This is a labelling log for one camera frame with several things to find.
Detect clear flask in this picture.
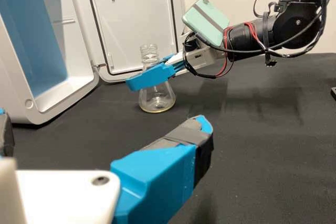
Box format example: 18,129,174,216
138,43,176,112

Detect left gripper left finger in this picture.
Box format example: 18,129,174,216
0,106,16,158

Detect black cable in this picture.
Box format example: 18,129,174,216
253,0,287,68

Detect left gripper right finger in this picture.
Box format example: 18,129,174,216
110,114,215,224

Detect incubator door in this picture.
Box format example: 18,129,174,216
68,0,186,83

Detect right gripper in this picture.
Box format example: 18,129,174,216
125,46,227,92

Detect right wrist camera phone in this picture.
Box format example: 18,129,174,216
180,0,232,49

